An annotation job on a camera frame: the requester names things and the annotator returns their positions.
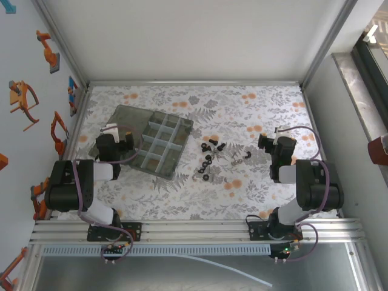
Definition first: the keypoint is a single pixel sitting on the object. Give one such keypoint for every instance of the translucent grey compartment organizer box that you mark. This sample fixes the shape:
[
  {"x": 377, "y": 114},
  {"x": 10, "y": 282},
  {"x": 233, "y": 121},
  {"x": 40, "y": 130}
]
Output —
[{"x": 163, "y": 142}]

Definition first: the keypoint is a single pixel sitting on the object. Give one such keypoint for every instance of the aluminium mounting rails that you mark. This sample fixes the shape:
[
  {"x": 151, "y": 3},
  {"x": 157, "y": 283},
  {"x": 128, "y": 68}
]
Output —
[{"x": 194, "y": 232}]

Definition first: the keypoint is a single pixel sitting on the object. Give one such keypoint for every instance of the aluminium side rail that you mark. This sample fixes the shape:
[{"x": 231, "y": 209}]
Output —
[{"x": 78, "y": 121}]

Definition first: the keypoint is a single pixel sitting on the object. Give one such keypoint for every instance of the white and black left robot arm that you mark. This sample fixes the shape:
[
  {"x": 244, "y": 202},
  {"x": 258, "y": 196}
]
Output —
[{"x": 66, "y": 188}]

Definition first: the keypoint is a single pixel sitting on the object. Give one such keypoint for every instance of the grey stone window sill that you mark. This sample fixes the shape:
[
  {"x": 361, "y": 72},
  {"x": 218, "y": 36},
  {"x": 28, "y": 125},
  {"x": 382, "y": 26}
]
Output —
[{"x": 354, "y": 82}]

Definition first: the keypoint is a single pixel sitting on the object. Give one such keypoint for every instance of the aluminium frame post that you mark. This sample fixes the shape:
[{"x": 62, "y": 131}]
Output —
[
  {"x": 62, "y": 42},
  {"x": 327, "y": 42}
]

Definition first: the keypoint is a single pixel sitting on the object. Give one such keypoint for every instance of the grey metal shelf panel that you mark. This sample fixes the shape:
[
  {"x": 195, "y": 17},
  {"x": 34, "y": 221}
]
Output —
[{"x": 151, "y": 272}]

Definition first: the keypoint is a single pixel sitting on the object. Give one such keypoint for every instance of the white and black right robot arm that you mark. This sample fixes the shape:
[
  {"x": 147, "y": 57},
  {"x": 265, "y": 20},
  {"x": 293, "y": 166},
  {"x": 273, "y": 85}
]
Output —
[{"x": 315, "y": 188}]

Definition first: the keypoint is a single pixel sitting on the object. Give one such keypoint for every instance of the floral grey and orange mat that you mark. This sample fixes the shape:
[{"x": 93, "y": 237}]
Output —
[{"x": 212, "y": 200}]

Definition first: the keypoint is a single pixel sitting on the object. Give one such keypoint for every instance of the black socket head screw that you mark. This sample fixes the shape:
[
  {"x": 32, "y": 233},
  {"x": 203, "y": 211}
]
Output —
[
  {"x": 211, "y": 141},
  {"x": 204, "y": 147},
  {"x": 220, "y": 146}
]

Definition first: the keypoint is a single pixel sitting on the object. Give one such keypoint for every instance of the aluminium cross rail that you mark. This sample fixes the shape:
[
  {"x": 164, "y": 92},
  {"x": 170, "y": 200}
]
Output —
[{"x": 194, "y": 83}]

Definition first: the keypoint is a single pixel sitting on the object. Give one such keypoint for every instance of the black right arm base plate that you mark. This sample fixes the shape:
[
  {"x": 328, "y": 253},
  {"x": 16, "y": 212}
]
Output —
[{"x": 254, "y": 230}]

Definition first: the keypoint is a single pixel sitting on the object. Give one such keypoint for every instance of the dark window frame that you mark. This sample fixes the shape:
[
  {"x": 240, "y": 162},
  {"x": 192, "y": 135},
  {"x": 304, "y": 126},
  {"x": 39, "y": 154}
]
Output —
[{"x": 369, "y": 66}]

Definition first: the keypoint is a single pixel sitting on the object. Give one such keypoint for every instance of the blue wall sticker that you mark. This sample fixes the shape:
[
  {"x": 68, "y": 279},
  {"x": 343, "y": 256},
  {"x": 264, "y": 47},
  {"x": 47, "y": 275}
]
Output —
[{"x": 10, "y": 7}]

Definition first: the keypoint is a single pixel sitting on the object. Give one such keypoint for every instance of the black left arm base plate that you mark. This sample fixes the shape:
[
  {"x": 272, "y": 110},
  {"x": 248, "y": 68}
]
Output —
[{"x": 136, "y": 225}]

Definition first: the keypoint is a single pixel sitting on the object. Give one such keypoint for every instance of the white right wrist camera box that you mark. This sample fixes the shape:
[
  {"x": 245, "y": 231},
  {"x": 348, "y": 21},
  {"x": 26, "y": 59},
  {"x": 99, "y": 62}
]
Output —
[{"x": 279, "y": 135}]

